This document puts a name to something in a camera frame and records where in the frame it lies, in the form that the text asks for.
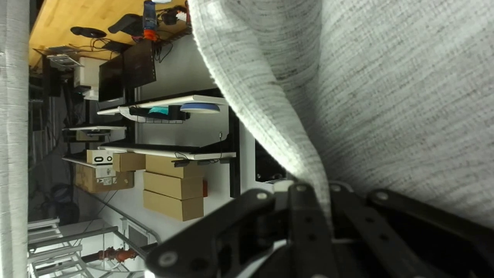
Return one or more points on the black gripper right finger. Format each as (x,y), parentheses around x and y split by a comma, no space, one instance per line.
(406,238)

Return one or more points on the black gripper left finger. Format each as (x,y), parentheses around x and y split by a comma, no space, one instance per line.
(287,227)

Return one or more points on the light grey fabric curtain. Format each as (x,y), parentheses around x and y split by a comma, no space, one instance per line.
(394,94)

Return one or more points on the stacked cardboard boxes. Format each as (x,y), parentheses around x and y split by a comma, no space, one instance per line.
(173,190)

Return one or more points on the white shelving rack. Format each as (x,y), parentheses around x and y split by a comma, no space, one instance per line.
(196,125)

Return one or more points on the wooden workbench with metal frame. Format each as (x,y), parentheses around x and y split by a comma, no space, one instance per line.
(55,18)

